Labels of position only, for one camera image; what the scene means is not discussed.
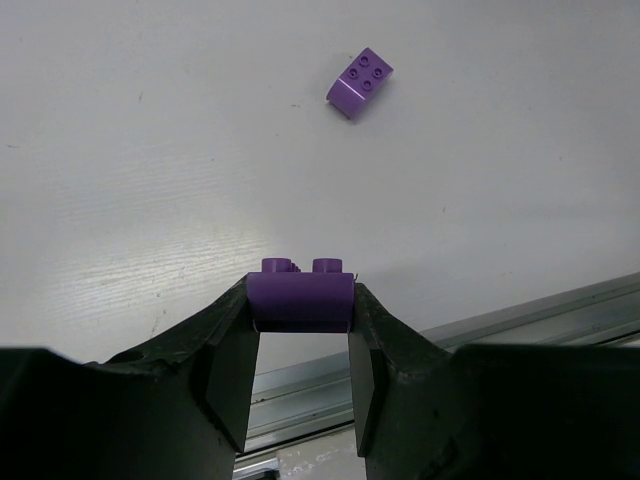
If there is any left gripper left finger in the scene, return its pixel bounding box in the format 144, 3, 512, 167
1, 282, 259, 479

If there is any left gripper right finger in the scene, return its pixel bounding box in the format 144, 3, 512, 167
348, 284, 639, 479

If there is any purple curved lego brick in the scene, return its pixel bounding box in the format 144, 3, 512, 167
246, 258, 355, 333

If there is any aluminium rail frame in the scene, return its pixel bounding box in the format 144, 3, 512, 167
244, 274, 639, 479

